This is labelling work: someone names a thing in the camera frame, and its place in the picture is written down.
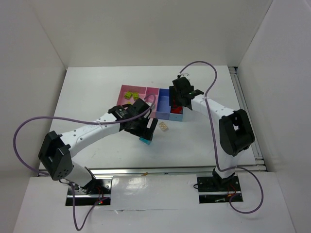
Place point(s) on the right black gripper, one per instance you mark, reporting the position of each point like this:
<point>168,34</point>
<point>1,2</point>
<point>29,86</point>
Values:
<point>175,97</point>

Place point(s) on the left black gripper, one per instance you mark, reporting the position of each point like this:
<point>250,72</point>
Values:
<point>147,129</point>

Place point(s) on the teal lego piece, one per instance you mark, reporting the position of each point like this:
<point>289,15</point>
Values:
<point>145,141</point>

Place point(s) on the red 2x4 lego brick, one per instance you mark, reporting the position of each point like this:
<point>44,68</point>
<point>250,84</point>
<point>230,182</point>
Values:
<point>177,110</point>

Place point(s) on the white lego brick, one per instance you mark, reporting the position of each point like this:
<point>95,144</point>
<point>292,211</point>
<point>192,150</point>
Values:
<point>163,126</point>

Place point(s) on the green lego brick front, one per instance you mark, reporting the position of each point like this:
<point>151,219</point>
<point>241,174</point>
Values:
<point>128,95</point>

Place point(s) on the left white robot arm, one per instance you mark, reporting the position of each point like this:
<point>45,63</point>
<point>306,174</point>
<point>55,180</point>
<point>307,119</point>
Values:
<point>57,151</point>

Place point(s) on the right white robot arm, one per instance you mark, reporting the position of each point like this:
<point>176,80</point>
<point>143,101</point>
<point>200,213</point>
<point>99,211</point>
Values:
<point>232,133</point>

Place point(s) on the light blue container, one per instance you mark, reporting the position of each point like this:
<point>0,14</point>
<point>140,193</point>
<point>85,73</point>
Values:
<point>175,117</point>

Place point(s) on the dark blue container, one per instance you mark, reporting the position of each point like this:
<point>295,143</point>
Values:
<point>163,108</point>

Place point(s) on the small pink container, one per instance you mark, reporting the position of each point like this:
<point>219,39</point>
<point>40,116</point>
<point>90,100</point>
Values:
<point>152,94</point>

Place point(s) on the large pink container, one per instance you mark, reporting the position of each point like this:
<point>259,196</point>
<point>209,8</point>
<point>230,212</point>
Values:
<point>131,100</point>

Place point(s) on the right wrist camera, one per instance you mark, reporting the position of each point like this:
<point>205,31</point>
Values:
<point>186,75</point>

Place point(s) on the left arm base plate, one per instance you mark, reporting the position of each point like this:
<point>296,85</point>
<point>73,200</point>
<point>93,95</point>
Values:
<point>101,192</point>

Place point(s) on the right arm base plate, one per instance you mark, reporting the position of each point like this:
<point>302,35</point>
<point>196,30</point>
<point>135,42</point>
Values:
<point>209,192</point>

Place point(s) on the aluminium rail right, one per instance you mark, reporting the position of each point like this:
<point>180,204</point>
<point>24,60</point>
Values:
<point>242,102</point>

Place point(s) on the aluminium rail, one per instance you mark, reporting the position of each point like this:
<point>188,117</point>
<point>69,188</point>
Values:
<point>242,102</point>
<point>151,171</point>

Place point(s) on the aluminium rail front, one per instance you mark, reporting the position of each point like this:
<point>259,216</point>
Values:
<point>151,171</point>

